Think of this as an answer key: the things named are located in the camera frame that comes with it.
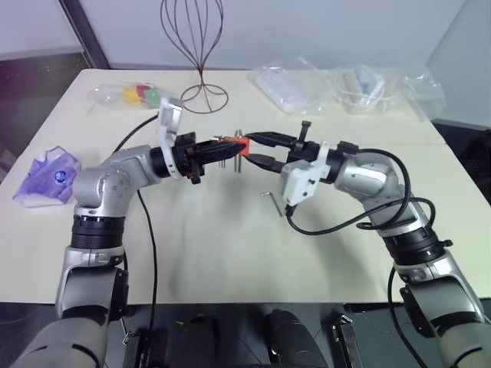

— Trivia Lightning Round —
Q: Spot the clear bag with white cable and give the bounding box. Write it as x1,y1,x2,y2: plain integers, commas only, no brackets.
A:
330,64,408,117

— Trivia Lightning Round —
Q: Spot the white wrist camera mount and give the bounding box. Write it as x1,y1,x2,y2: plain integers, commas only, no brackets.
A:
156,97,186,181
278,143,331,207

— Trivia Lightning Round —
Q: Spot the brown wire stand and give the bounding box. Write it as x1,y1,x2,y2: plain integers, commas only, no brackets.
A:
159,0,230,114

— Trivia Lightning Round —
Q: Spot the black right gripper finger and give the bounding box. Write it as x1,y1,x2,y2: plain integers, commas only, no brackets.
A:
246,153,289,174
245,130,298,150

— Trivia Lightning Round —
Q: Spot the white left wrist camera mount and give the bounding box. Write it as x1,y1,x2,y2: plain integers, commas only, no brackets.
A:
156,97,186,181

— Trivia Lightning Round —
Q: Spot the clear bag with coloured rolls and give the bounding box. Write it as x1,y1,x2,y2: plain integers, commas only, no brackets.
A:
86,81,170,111

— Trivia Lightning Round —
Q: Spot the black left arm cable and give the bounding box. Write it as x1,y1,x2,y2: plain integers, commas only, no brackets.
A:
112,114,162,348

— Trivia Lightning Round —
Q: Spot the orange hex key holder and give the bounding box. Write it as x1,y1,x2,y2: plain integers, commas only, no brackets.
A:
225,136,251,157

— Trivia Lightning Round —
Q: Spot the loose silver hex key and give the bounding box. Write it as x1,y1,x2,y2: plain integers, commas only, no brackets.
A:
259,190,285,219

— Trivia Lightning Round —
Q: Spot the purple plastic bag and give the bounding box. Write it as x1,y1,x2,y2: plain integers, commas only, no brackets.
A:
12,144,83,209

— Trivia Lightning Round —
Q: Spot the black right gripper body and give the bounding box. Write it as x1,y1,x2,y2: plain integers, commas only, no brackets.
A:
285,136,322,165

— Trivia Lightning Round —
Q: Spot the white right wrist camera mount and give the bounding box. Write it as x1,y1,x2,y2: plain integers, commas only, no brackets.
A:
278,143,331,207

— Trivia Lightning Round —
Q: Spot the empty crumpled clear bag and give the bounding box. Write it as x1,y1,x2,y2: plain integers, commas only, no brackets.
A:
401,65,447,124

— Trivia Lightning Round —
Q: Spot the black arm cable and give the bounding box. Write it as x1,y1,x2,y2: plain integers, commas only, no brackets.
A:
283,141,438,368
112,114,162,348

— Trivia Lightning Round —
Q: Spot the clear bag with white sheets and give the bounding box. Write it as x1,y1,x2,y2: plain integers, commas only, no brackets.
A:
246,56,335,117

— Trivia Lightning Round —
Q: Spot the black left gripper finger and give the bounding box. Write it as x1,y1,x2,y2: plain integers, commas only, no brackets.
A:
198,149,241,165
195,139,247,153

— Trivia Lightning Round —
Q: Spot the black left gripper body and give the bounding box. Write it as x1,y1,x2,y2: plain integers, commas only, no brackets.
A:
172,131,205,186

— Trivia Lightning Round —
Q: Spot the dark metal frame post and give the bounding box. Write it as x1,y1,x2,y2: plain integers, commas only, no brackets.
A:
57,0,111,71

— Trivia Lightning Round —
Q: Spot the yellow roll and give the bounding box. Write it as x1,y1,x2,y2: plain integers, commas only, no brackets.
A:
123,86,142,106

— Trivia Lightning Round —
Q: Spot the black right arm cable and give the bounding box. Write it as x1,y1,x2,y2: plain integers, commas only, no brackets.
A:
283,141,438,368

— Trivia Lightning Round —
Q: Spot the dark rounded shape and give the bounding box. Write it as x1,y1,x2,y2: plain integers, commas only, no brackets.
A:
262,307,328,368

